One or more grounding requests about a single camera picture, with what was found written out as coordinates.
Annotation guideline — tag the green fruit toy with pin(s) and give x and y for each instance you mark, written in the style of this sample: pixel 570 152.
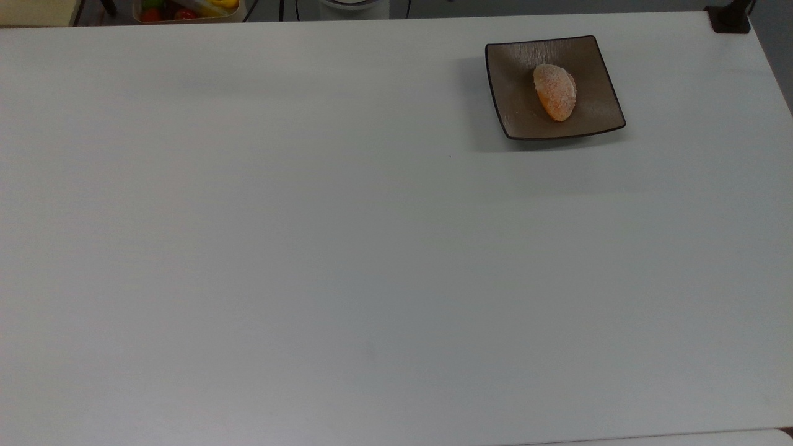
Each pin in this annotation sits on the green fruit toy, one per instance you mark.
pixel 152 2

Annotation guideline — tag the sugared oval bread roll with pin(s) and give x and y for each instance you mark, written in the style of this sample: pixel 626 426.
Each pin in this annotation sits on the sugared oval bread roll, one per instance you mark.
pixel 555 91

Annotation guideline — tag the black table clamp mount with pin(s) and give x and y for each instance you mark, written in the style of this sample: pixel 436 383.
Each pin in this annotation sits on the black table clamp mount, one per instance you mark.
pixel 730 18

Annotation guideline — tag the beige cabinet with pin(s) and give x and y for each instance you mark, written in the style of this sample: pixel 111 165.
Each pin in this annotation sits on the beige cabinet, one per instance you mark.
pixel 37 12

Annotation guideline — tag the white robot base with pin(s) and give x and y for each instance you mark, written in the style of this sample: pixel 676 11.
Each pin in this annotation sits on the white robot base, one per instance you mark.
pixel 356 9

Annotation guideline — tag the beige plastic bin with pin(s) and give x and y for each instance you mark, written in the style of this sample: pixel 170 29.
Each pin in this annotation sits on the beige plastic bin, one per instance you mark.
pixel 139 18

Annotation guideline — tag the square brown ceramic plate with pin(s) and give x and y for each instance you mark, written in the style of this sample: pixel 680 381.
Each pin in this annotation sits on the square brown ceramic plate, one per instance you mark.
pixel 514 93

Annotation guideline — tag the yellow fruit toy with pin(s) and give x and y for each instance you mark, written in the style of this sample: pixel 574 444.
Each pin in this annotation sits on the yellow fruit toy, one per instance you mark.
pixel 224 4

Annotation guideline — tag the red tomato toy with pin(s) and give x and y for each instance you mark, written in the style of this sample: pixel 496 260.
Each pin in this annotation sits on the red tomato toy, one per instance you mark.
pixel 150 15
pixel 184 13

